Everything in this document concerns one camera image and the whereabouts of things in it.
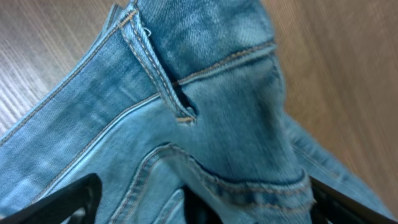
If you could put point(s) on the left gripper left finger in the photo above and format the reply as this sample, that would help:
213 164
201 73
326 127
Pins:
78 202

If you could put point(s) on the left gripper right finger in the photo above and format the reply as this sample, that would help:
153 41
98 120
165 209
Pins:
334 207

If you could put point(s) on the light blue denim jeans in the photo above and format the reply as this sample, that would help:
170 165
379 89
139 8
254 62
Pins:
178 107

